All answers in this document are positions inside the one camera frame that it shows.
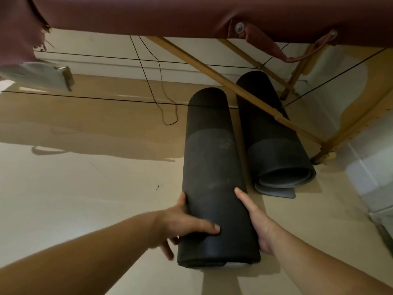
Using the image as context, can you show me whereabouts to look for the person's left hand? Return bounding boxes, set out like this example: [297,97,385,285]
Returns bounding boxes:
[150,192,221,261]

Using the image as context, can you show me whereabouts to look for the person's right hand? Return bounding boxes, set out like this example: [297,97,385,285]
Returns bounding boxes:
[234,186,278,256]

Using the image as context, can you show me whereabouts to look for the grey yoga mat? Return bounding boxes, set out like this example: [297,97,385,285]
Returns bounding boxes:
[177,87,262,269]
[235,70,317,199]

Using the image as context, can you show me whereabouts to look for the person's right forearm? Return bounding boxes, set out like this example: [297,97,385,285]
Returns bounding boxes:
[270,222,393,295]

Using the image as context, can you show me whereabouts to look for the person's left forearm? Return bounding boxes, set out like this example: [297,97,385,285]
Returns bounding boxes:
[0,211,160,295]

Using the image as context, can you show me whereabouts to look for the wooden massage table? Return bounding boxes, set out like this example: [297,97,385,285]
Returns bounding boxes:
[0,0,393,165]

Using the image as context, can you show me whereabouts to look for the black hanging cord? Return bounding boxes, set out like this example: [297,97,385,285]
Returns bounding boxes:
[129,35,178,126]

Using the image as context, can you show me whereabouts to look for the maroon carry strap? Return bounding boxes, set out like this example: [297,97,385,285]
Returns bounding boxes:
[227,20,338,64]

